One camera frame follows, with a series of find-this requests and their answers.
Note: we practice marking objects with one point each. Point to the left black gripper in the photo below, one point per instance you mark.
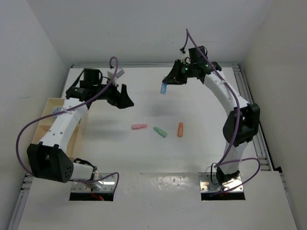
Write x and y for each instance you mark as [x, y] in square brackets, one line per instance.
[123, 101]

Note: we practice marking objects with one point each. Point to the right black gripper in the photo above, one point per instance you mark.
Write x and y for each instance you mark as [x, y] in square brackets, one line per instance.
[175, 77]

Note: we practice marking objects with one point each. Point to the pastel blue correction tape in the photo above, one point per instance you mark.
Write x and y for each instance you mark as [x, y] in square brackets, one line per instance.
[163, 88]

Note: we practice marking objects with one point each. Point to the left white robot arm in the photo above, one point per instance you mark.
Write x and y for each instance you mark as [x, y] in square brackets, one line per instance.
[48, 158]

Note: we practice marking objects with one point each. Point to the pastel pink correction tape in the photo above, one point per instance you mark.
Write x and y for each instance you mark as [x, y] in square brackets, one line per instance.
[138, 126]

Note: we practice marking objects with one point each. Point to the pastel green correction tape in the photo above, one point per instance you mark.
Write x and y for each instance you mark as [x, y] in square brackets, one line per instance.
[160, 131]

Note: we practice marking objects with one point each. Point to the wooden divided tray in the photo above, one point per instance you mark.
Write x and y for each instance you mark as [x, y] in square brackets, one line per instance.
[75, 142]

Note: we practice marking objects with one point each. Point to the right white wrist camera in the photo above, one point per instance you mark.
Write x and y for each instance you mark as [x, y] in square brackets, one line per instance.
[185, 58]

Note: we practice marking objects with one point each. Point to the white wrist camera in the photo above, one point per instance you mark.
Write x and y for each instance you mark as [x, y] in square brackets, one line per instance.
[185, 58]
[117, 74]

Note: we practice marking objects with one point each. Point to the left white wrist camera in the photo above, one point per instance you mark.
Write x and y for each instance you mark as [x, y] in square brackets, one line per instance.
[117, 74]

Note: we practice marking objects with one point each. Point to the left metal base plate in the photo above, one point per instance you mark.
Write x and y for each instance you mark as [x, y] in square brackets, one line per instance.
[102, 186]

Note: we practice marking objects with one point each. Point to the metal base plate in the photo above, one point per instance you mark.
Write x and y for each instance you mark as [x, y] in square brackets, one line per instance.
[209, 184]
[102, 186]

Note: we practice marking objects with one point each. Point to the aluminium frame rail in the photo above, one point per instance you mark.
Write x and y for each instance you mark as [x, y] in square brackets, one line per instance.
[249, 107]

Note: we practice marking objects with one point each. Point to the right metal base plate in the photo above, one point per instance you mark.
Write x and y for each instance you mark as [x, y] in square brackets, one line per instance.
[209, 184]

